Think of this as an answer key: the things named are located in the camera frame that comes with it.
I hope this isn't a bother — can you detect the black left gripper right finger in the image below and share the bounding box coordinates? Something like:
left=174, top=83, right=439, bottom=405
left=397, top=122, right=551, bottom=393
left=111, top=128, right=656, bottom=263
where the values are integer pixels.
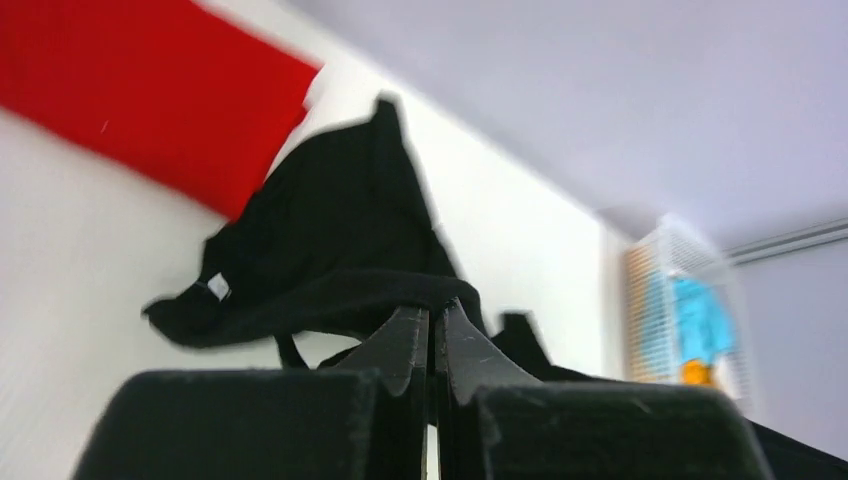
left=434, top=300, right=772, bottom=479

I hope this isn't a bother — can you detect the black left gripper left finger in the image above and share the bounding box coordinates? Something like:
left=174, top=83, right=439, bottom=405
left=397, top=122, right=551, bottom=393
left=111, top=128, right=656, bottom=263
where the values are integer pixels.
left=74, top=308, right=428, bottom=479

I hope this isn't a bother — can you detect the black t shirt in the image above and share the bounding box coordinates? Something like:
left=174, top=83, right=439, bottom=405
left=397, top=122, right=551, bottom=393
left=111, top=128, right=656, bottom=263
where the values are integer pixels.
left=144, top=99, right=847, bottom=479

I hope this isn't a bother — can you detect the orange t shirt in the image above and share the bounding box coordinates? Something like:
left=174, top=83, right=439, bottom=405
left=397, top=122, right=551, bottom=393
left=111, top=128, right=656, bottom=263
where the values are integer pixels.
left=681, top=359, right=715, bottom=387

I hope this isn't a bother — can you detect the blue t shirt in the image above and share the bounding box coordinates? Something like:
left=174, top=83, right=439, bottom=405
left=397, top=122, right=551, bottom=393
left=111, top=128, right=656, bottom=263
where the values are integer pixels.
left=664, top=276, right=737, bottom=366

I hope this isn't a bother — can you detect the white plastic laundry basket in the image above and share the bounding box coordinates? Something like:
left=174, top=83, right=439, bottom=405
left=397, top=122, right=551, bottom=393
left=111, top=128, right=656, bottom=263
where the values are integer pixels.
left=624, top=214, right=755, bottom=413

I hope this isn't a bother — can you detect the folded red t shirt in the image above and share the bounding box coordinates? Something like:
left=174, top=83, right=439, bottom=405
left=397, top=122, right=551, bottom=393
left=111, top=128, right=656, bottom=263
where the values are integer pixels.
left=1, top=1, right=319, bottom=220

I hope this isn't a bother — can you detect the aluminium corner rail right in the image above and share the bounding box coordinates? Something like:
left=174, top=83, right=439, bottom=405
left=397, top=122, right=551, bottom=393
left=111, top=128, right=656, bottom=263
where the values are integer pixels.
left=725, top=218, right=847, bottom=266

